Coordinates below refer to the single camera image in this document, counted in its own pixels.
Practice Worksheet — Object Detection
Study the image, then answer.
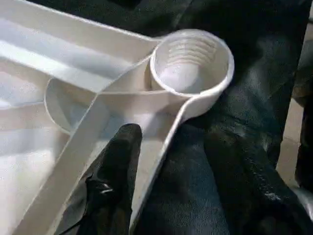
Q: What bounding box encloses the white plastic table top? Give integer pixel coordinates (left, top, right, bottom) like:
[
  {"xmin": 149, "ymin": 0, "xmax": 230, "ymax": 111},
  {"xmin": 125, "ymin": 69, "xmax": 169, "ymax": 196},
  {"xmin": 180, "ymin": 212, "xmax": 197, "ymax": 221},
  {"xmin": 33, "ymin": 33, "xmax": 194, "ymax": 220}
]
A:
[{"xmin": 0, "ymin": 0, "xmax": 236, "ymax": 235}]

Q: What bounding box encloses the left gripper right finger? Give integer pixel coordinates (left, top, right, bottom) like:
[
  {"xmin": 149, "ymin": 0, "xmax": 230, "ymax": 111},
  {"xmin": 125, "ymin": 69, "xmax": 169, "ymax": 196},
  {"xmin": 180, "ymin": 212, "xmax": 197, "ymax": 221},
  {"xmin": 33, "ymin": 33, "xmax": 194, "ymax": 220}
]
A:
[{"xmin": 207, "ymin": 136, "xmax": 307, "ymax": 235}]

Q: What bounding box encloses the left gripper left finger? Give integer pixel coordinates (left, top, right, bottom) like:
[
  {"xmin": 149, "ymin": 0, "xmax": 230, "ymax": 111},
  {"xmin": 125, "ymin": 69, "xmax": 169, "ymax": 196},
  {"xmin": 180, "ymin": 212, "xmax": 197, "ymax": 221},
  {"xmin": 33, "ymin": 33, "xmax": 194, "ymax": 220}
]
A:
[{"xmin": 61, "ymin": 123, "xmax": 143, "ymax": 235}]

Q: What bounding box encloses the black work mat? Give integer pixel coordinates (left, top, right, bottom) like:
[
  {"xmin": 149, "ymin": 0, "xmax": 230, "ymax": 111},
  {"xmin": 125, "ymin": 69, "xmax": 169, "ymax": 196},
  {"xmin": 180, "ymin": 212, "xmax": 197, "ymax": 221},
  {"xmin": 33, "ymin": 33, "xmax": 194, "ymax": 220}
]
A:
[{"xmin": 36, "ymin": 0, "xmax": 313, "ymax": 235}]

